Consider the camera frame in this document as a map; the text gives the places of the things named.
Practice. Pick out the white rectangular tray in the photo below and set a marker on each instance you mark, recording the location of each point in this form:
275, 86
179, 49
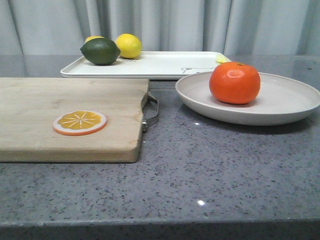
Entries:
153, 65

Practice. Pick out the orange slice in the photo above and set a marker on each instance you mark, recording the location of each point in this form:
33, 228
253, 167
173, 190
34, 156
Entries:
79, 123

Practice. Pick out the partly hidden yellow lemon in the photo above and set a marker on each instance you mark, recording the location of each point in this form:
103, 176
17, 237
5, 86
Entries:
92, 38

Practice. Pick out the wooden cutting board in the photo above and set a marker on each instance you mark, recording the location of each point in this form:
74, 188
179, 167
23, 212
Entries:
29, 105

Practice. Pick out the whole orange fruit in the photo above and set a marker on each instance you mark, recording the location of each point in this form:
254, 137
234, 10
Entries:
235, 83

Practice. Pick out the grey curtain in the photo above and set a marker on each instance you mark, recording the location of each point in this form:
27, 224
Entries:
232, 27

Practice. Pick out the beige round plate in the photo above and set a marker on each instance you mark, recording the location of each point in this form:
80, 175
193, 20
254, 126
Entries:
281, 100

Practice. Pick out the dark green lime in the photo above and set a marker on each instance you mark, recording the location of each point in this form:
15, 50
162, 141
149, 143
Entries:
100, 51

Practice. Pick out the yellow-green vegetable sticks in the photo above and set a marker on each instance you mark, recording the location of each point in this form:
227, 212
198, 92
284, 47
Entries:
220, 59

